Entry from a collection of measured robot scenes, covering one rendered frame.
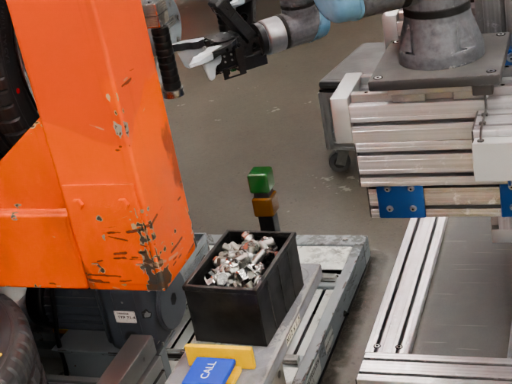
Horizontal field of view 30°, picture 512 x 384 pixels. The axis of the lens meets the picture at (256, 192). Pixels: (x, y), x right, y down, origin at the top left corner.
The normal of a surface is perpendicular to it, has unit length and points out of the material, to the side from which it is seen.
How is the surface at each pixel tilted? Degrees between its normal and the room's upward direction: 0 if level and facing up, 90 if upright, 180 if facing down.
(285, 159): 0
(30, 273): 90
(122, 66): 90
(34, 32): 90
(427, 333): 0
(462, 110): 90
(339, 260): 0
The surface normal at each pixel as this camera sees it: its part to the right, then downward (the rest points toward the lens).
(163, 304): 0.93, -0.01
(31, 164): -0.31, 0.46
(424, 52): -0.56, 0.16
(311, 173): -0.17, -0.89
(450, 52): 0.05, 0.12
